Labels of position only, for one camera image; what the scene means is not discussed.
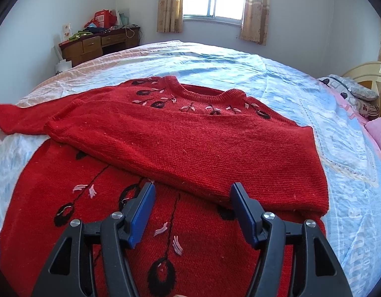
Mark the grey patterned pillow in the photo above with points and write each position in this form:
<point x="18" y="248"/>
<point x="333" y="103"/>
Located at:
<point x="353" y="87"/>

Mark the brown wooden desk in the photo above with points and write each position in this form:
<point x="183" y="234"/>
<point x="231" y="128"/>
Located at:
<point x="91" y="45"/>

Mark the white printed box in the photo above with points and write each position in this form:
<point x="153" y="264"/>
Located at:
<point x="67" y="31"/>

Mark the white bag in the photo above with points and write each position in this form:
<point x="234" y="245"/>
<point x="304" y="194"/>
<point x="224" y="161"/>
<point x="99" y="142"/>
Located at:
<point x="63" y="67"/>

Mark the pink pillow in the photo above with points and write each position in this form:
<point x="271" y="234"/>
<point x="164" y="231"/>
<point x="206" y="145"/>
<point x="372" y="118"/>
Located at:
<point x="379" y="133"/>

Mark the red bag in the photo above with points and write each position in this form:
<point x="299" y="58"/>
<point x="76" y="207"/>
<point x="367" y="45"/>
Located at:
<point x="103" y="18"/>

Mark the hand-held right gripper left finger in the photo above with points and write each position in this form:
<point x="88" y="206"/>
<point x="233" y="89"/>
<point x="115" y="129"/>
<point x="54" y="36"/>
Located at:
<point x="143" y="213"/>

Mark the red knitted sweater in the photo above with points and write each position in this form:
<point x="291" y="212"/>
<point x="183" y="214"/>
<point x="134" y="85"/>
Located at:
<point x="190" y="142"/>

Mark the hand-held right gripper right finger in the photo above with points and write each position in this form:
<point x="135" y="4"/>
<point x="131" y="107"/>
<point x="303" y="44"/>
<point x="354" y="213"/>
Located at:
<point x="243" y="213"/>

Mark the green cloth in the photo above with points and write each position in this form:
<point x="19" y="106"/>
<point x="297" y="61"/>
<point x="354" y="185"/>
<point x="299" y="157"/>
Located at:
<point x="79" y="34"/>

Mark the cream wooden headboard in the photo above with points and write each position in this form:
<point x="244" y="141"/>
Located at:
<point x="368" y="71"/>

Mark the teal bag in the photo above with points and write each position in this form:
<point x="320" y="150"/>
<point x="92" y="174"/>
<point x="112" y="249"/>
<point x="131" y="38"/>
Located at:
<point x="124" y="18"/>

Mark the brown patterned pillow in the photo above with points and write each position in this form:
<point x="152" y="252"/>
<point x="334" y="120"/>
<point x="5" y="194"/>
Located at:
<point x="366" y="109"/>

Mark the beige patterned curtain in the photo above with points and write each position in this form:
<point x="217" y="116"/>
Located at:
<point x="169" y="6"/>
<point x="255" y="15"/>

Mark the blue dotted bed sheet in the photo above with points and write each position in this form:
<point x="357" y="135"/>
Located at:
<point x="246" y="71"/>

